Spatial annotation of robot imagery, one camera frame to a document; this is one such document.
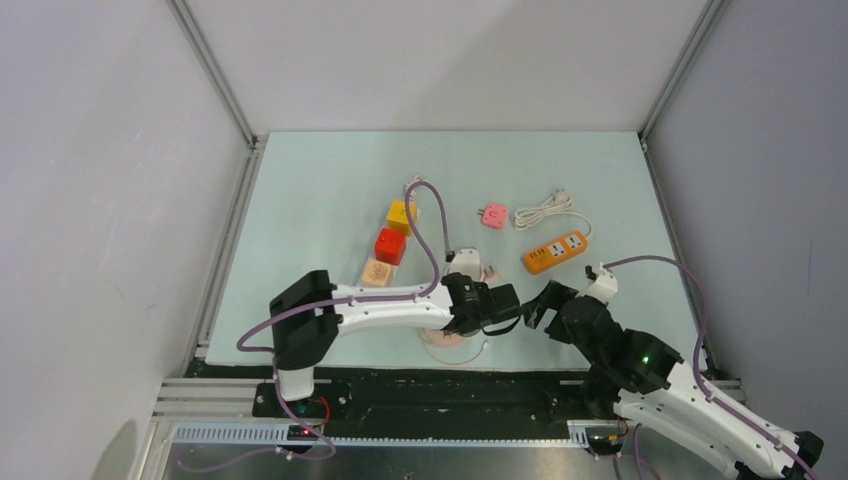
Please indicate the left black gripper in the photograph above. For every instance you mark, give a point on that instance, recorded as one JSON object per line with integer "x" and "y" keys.
{"x": 475, "y": 284}

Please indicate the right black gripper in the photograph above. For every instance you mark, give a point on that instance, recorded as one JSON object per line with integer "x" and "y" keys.
{"x": 551, "y": 296}

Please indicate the orange power strip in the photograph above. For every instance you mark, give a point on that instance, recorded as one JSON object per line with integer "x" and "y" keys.
{"x": 555, "y": 252}

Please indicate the pink square plug adapter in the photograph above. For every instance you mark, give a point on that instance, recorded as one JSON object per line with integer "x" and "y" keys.
{"x": 494, "y": 215}

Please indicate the white multicolour power strip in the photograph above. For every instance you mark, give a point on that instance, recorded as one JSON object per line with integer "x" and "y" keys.
{"x": 371, "y": 252}

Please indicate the red cube socket adapter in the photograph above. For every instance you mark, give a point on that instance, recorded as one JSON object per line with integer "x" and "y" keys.
{"x": 390, "y": 246}

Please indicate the beige cube plug adapter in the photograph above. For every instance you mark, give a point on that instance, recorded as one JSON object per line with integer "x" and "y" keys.
{"x": 377, "y": 274}

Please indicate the yellow cube socket adapter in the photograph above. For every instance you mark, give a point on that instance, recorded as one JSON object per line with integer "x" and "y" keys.
{"x": 398, "y": 219}

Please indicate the pink round power strip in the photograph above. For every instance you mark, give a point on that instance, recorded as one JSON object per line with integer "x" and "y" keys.
{"x": 440, "y": 339}

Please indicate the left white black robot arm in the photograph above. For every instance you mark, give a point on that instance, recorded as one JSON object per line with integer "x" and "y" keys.
{"x": 313, "y": 312}

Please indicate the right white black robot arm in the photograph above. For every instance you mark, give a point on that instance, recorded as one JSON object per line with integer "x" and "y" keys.
{"x": 635, "y": 375}

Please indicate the light green table mat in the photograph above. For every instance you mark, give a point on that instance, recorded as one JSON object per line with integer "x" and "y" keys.
{"x": 319, "y": 200}

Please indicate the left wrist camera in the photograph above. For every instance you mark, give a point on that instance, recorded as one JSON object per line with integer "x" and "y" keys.
{"x": 466, "y": 261}

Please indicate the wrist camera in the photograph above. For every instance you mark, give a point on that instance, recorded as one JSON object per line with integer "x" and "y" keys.
{"x": 602, "y": 284}
{"x": 466, "y": 261}

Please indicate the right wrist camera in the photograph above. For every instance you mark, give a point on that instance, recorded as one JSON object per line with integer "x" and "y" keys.
{"x": 602, "y": 284}

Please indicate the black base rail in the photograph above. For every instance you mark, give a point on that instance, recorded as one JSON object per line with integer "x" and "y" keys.
{"x": 433, "y": 404}

